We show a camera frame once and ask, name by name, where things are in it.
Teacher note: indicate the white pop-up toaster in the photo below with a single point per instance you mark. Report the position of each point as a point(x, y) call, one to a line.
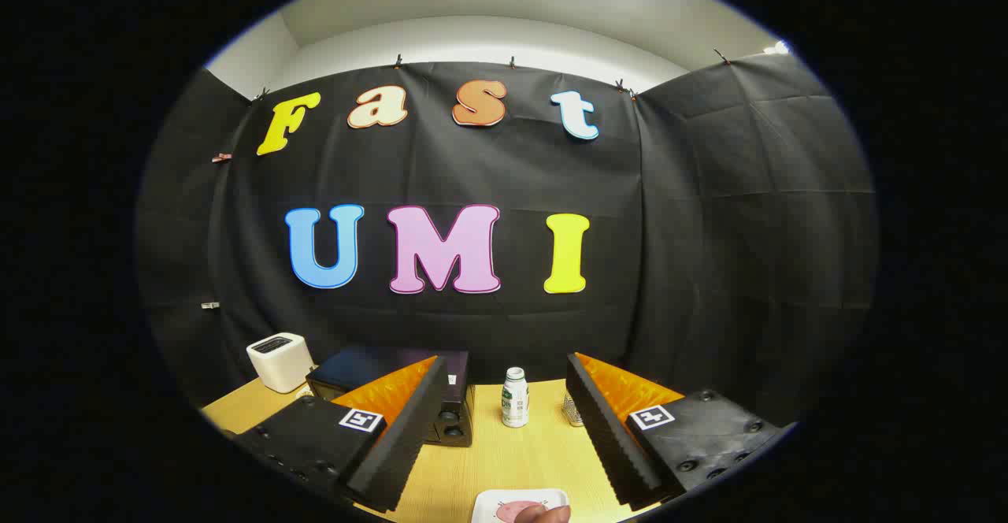
point(279, 361)

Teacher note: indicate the black toaster oven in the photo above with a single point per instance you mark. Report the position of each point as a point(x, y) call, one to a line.
point(370, 365)

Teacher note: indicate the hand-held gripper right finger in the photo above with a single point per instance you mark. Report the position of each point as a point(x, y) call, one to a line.
point(606, 436)

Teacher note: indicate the white square plate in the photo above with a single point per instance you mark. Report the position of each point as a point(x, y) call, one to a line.
point(492, 501)

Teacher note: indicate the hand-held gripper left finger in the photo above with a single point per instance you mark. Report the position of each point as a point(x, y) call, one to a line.
point(409, 436)

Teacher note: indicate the white bottle green label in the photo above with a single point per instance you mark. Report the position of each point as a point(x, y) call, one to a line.
point(515, 401)

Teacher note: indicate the pink round food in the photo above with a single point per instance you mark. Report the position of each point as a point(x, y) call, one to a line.
point(510, 513)

